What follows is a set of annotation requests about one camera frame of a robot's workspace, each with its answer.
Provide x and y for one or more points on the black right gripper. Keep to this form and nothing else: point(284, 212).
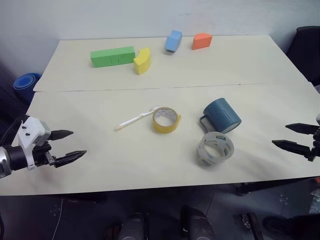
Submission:
point(316, 147)

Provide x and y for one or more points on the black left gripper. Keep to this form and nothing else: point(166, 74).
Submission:
point(42, 156)

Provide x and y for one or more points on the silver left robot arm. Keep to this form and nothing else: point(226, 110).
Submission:
point(12, 156)

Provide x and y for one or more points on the blue bucket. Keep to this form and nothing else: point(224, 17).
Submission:
point(23, 86)

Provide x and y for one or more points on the white toothbrush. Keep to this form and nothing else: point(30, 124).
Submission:
point(135, 119)

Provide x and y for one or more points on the teal ribbed mug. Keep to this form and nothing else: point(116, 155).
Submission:
point(221, 115)

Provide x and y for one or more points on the clear tape roll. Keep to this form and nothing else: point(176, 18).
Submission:
point(215, 150)

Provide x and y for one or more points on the black chair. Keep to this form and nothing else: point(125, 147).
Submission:
point(306, 50)

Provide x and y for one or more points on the green rectangular foam block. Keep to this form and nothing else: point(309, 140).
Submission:
point(111, 57)

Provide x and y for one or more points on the yellow tape roll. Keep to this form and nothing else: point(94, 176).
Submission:
point(165, 121)

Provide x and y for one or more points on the dark rounded shape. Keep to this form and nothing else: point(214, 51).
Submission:
point(132, 227)
point(197, 223)

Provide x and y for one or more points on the yellow curved foam block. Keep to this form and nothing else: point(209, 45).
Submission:
point(142, 62)

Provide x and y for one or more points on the orange foam block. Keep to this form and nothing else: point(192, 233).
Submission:
point(201, 42)

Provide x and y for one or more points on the blue foam block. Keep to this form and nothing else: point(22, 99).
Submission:
point(172, 41)

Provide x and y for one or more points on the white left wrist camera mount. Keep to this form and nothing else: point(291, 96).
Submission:
point(28, 130)

